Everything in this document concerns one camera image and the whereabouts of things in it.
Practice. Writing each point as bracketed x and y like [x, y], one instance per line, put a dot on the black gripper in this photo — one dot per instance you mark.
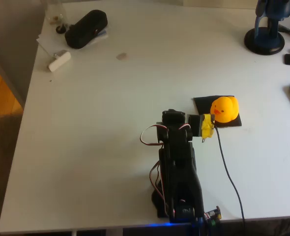
[173, 116]

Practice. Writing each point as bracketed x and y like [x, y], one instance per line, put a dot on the yellow rubber duck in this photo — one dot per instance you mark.
[224, 109]

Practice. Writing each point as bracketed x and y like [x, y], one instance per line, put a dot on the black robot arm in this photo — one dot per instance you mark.
[182, 172]

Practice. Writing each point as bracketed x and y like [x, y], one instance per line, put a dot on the black square mat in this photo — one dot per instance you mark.
[202, 104]

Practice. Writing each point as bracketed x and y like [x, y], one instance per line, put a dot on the small controller board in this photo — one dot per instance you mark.
[212, 215]

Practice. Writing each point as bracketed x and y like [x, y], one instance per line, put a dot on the blue table clamp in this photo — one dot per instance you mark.
[197, 227]

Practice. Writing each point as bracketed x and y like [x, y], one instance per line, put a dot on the blue stand with black base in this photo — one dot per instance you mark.
[264, 40]

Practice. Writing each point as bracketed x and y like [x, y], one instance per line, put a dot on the black zipped case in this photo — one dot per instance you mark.
[86, 28]

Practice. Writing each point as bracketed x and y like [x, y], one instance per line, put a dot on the white power adapter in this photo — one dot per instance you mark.
[59, 61]

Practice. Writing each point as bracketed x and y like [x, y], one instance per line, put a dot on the small black round cap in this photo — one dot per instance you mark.
[61, 30]

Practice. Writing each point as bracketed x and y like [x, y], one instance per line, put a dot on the white paper sheets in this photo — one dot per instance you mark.
[50, 41]

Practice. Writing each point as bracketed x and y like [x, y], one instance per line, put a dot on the clear glass bottle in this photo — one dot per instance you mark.
[57, 17]

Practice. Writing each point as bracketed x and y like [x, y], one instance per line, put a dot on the black camera with yellow tape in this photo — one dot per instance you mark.
[207, 127]

